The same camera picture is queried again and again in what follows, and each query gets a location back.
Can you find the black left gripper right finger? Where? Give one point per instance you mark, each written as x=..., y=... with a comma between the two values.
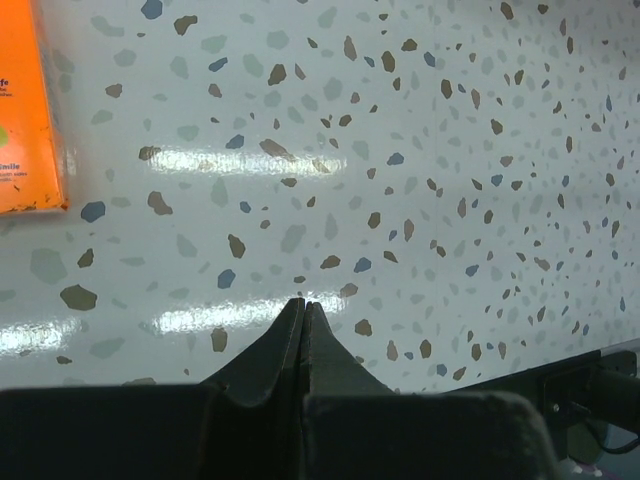
x=355, y=427

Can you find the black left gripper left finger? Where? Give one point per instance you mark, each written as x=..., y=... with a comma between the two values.
x=242, y=422

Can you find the orange sponge box wide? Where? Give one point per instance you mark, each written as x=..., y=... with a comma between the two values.
x=33, y=153

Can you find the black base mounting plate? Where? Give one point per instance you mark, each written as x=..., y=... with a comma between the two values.
x=580, y=396

